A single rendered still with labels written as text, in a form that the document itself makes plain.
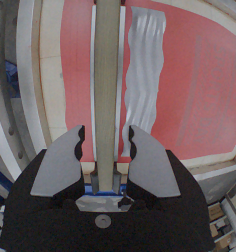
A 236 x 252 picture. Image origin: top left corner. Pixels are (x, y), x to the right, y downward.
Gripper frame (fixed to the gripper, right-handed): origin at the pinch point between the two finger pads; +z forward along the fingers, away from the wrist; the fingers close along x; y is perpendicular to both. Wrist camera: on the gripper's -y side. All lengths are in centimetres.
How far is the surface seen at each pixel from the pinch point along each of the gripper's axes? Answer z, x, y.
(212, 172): 13.1, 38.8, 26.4
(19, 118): 111, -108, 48
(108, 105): 5.4, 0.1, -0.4
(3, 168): 110, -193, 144
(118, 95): 12.0, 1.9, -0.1
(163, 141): 16.2, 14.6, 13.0
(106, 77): 5.4, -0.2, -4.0
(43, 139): 12.3, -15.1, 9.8
